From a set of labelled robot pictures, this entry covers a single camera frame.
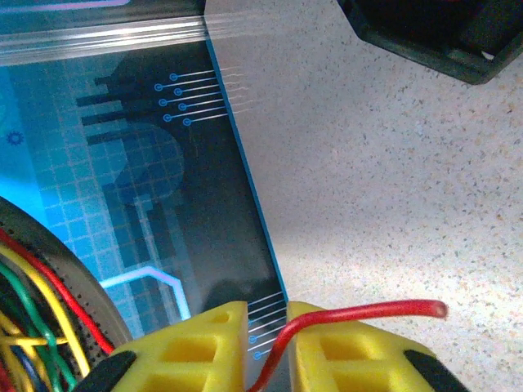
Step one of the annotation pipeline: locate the red cable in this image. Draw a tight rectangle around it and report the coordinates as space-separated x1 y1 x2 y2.
0 228 449 392

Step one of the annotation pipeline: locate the green cable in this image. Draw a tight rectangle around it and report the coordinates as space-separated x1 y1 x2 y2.
0 261 78 392

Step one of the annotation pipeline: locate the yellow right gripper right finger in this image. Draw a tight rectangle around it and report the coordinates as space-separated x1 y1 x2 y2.
284 301 471 392

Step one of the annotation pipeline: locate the grey perforated cable spool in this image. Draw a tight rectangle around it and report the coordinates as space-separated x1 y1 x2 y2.
0 195 136 392

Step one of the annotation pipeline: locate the aluminium frame post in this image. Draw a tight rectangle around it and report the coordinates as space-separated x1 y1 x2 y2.
0 14 230 69

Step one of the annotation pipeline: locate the bundle of coloured wires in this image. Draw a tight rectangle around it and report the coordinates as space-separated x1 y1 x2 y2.
0 244 91 392

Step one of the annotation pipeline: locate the blue cable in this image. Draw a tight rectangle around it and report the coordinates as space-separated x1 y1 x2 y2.
10 346 44 392

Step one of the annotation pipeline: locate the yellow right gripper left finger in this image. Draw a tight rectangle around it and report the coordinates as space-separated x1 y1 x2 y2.
75 301 251 392

